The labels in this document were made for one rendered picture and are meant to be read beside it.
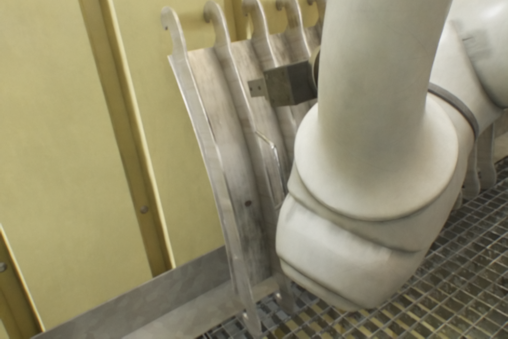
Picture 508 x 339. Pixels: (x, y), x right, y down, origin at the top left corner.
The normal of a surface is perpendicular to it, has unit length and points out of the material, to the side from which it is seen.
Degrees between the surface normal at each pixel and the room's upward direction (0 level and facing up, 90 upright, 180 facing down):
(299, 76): 77
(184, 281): 90
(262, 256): 90
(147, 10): 90
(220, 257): 90
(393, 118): 114
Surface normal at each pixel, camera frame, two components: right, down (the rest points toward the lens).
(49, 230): 0.55, 0.26
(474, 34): -0.81, 0.00
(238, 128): 0.48, -0.05
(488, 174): -0.83, 0.30
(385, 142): 0.08, 0.75
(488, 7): -0.57, -0.43
